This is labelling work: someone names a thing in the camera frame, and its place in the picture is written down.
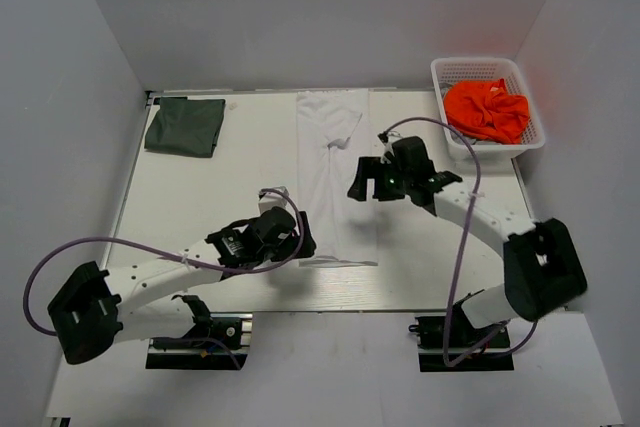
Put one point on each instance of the white t-shirt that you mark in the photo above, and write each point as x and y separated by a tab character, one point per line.
333	133

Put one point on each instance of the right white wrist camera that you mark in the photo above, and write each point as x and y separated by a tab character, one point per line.
388	139

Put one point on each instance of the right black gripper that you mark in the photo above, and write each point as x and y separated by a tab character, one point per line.
368	167

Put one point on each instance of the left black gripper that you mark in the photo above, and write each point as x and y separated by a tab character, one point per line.
290	249

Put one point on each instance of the grey t-shirt in basket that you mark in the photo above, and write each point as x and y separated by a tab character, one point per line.
460	140

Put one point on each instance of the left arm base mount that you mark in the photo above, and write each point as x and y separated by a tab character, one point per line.
221	344

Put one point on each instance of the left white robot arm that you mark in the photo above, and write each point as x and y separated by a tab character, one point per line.
98	308

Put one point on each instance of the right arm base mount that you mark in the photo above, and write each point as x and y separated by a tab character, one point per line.
489	357

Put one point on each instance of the orange t-shirt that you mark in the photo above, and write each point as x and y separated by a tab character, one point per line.
485	110

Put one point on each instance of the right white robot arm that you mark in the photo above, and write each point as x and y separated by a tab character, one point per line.
542	270

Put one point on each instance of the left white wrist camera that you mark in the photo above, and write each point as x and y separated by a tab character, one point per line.
272	197

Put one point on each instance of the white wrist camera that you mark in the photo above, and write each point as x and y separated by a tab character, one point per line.
388	139
272	197

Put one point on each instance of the white plastic basket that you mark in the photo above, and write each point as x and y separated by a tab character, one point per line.
449	71

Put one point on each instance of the folded dark green t-shirt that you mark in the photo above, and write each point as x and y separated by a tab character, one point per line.
186	127

